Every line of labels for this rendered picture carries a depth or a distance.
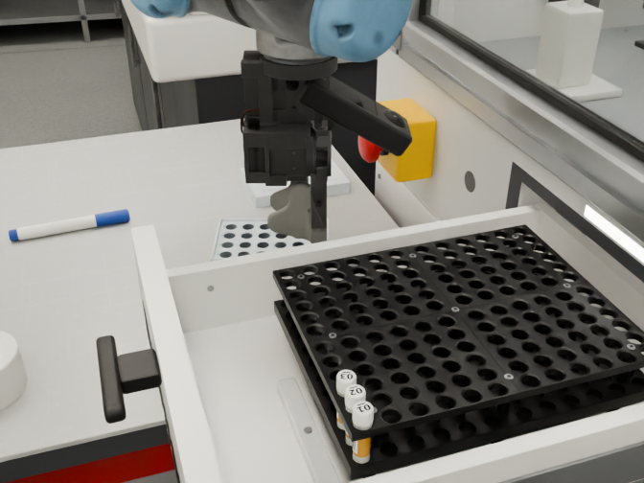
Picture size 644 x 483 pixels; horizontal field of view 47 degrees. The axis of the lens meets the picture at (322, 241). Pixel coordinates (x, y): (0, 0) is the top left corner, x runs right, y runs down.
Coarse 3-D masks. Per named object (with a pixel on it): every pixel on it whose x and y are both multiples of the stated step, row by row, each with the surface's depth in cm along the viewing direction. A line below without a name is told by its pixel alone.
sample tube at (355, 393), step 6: (354, 384) 44; (348, 390) 44; (354, 390) 44; (360, 390) 44; (348, 396) 44; (354, 396) 44; (360, 396) 44; (348, 402) 44; (354, 402) 44; (348, 408) 44; (348, 438) 46; (348, 444) 46
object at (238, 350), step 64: (256, 256) 60; (320, 256) 61; (576, 256) 62; (192, 320) 60; (256, 320) 62; (640, 320) 56; (256, 384) 55; (256, 448) 50; (512, 448) 42; (576, 448) 44; (640, 448) 46
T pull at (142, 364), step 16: (112, 336) 48; (112, 352) 47; (144, 352) 47; (112, 368) 46; (128, 368) 46; (144, 368) 46; (112, 384) 44; (128, 384) 45; (144, 384) 45; (160, 384) 46; (112, 400) 43; (112, 416) 43
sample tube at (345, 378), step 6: (342, 372) 45; (348, 372) 45; (336, 378) 45; (342, 378) 45; (348, 378) 45; (354, 378) 45; (336, 384) 45; (342, 384) 45; (348, 384) 45; (336, 390) 45; (342, 390) 45; (342, 396) 45; (336, 414) 47; (342, 426) 47
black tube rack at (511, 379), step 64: (384, 256) 58; (448, 256) 60; (512, 256) 58; (384, 320) 52; (448, 320) 52; (512, 320) 52; (576, 320) 52; (320, 384) 51; (384, 384) 46; (448, 384) 46; (512, 384) 46; (576, 384) 47; (640, 384) 51; (384, 448) 46; (448, 448) 46
